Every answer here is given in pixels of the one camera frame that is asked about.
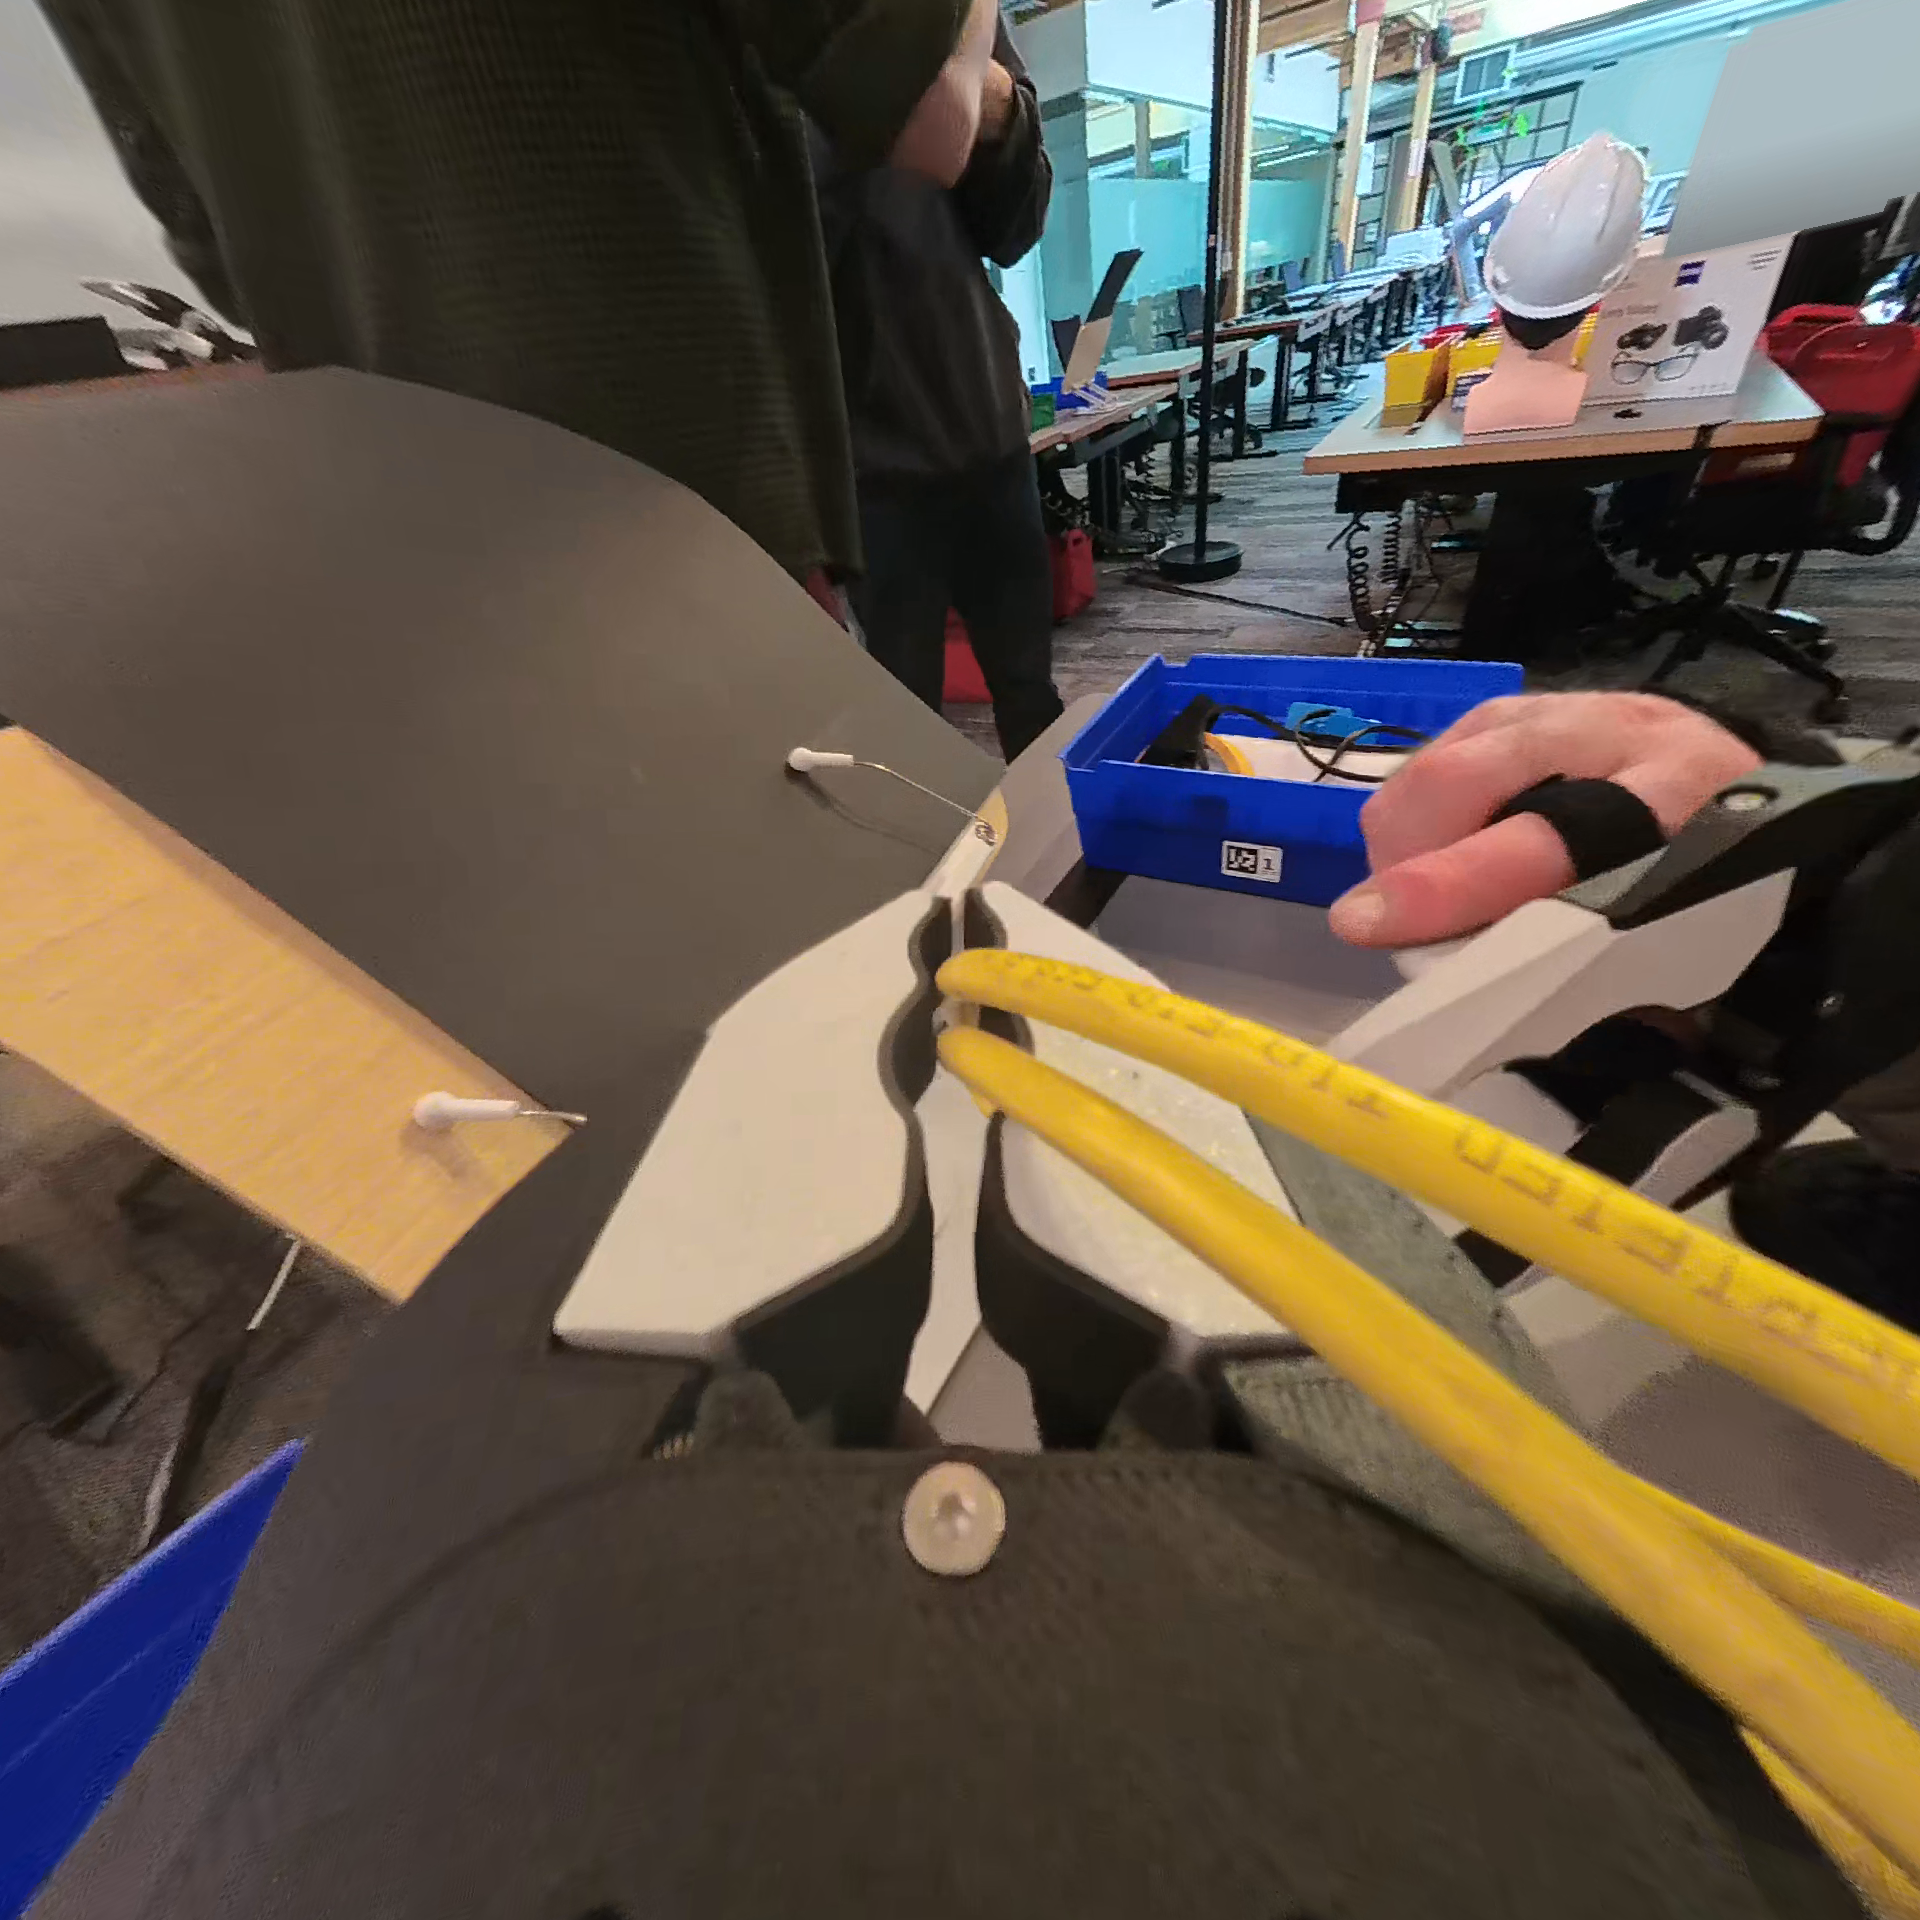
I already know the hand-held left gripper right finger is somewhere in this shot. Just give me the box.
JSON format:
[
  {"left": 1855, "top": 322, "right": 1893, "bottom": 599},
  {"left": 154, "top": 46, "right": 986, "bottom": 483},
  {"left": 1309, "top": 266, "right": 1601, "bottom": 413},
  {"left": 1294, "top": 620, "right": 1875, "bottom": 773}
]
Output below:
[{"left": 966, "top": 883, "right": 1322, "bottom": 1445}]

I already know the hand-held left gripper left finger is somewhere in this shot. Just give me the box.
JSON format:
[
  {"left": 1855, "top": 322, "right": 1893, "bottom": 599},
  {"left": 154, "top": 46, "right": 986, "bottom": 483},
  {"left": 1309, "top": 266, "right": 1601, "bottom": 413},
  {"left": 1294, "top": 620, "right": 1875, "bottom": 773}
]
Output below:
[{"left": 552, "top": 890, "right": 960, "bottom": 1445}]

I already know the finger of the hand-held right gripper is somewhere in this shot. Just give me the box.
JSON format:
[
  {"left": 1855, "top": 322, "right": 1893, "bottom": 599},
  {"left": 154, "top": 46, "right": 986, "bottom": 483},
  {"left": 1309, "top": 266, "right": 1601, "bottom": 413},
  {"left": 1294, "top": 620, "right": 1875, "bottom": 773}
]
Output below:
[
  {"left": 1326, "top": 867, "right": 1795, "bottom": 1102},
  {"left": 1451, "top": 1006, "right": 1749, "bottom": 1296}
]

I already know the yellow ethernet cable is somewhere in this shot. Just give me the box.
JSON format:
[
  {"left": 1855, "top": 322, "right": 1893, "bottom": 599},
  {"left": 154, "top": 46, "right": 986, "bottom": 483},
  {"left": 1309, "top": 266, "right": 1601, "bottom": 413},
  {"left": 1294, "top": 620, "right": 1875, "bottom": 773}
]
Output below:
[{"left": 933, "top": 946, "right": 1920, "bottom": 1920}]

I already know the blue plastic bin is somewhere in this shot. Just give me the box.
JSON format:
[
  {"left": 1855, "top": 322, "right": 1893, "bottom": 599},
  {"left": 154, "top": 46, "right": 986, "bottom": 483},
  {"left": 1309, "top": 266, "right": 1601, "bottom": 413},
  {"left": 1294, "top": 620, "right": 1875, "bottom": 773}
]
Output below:
[
  {"left": 1055, "top": 657, "right": 1527, "bottom": 905},
  {"left": 0, "top": 1437, "right": 309, "bottom": 1920}
]

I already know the person's right hand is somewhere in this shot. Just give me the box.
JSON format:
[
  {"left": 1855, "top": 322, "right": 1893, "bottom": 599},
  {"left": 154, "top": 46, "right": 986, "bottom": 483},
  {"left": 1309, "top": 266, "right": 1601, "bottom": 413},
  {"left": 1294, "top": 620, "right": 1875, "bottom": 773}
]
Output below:
[{"left": 1326, "top": 695, "right": 1769, "bottom": 951}]

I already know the black office chair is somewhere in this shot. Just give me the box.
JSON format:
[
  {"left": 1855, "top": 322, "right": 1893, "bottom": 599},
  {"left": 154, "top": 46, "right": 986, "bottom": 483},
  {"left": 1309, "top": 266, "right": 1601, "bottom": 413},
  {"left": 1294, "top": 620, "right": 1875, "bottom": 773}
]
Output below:
[{"left": 1614, "top": 401, "right": 1920, "bottom": 731}]

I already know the grey office table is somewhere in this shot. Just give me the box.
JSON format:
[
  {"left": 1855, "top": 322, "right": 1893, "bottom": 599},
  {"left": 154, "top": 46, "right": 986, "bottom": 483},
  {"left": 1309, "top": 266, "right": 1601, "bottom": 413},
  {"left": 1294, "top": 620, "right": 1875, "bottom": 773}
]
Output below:
[{"left": 1304, "top": 351, "right": 1870, "bottom": 662}]

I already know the wooden book stand white base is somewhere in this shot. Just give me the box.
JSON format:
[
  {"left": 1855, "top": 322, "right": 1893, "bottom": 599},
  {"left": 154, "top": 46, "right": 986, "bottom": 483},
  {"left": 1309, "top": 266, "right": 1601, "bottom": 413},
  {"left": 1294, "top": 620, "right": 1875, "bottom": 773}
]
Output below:
[{"left": 0, "top": 721, "right": 1010, "bottom": 1308}]

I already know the pink mannequin head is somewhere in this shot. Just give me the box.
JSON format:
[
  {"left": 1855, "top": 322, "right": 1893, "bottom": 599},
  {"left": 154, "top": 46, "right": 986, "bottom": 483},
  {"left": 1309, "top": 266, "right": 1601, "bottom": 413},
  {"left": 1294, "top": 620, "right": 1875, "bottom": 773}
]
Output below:
[{"left": 1458, "top": 308, "right": 1591, "bottom": 440}]

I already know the dark grey board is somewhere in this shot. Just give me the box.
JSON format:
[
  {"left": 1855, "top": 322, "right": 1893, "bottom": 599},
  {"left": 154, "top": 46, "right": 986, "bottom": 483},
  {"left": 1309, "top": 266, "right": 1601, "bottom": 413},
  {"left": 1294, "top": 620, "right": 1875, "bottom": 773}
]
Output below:
[{"left": 0, "top": 362, "right": 1010, "bottom": 1142}]

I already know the yellow plastic bin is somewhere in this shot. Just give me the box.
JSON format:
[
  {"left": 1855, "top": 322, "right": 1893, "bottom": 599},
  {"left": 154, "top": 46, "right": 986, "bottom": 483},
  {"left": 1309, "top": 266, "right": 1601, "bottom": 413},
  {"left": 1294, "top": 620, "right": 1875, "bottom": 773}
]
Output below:
[{"left": 1376, "top": 330, "right": 1504, "bottom": 413}]

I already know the white printed cardboard box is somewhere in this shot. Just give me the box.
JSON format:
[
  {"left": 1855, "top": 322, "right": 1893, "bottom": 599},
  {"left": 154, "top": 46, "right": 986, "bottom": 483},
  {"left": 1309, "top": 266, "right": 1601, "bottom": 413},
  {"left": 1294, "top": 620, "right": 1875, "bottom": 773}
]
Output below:
[{"left": 1583, "top": 235, "right": 1795, "bottom": 401}]

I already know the office desk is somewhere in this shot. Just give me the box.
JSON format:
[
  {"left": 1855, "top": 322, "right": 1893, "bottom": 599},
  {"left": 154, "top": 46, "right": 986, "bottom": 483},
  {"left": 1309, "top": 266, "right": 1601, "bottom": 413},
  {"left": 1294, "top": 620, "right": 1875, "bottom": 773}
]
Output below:
[{"left": 1030, "top": 338, "right": 1309, "bottom": 554}]

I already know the white hard hat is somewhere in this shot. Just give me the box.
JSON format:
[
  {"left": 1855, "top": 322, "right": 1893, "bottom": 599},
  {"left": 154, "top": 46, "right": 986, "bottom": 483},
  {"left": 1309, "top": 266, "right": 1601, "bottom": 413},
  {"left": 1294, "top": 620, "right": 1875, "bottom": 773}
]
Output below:
[{"left": 1480, "top": 133, "right": 1650, "bottom": 322}]

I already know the black cable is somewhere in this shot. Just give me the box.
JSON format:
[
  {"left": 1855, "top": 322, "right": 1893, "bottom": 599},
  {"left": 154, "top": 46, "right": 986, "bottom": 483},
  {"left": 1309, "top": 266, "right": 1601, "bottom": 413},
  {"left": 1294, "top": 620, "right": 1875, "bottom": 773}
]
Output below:
[{"left": 1137, "top": 695, "right": 1432, "bottom": 786}]

